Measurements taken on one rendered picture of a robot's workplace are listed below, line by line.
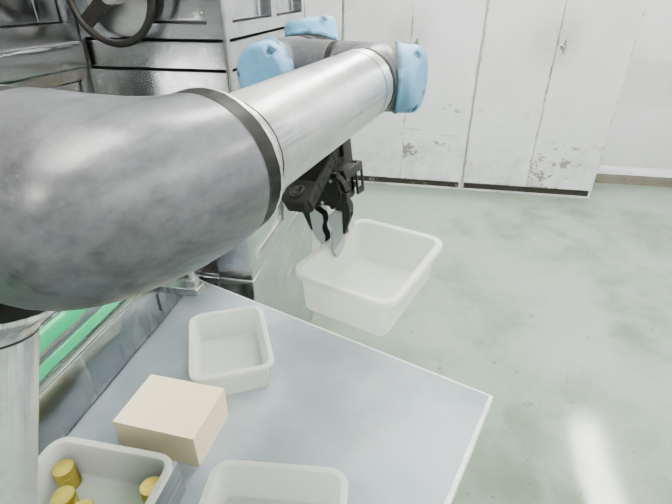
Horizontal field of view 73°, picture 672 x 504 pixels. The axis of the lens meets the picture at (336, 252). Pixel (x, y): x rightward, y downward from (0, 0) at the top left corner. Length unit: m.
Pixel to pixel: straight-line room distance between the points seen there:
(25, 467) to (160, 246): 0.22
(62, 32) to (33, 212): 1.09
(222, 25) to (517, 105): 3.06
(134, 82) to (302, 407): 0.87
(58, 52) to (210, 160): 1.03
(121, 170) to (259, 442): 0.78
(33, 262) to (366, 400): 0.84
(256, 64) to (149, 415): 0.65
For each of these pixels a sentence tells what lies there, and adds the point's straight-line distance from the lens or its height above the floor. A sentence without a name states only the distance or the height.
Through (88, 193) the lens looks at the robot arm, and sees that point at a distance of 0.22.
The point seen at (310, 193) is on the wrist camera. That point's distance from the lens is 0.65.
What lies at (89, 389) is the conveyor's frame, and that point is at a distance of 1.09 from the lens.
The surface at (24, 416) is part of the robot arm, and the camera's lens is 0.38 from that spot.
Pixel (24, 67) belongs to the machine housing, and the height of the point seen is 1.36.
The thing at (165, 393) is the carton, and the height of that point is 0.83.
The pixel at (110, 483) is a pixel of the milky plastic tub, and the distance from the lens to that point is 0.95.
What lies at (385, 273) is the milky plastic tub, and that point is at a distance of 0.82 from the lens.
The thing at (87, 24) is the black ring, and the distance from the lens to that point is 1.27.
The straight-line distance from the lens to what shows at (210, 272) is 1.45.
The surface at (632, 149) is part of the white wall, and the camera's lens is 4.78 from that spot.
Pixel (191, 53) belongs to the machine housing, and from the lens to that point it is 1.20.
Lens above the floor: 1.50
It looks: 30 degrees down
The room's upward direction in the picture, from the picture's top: straight up
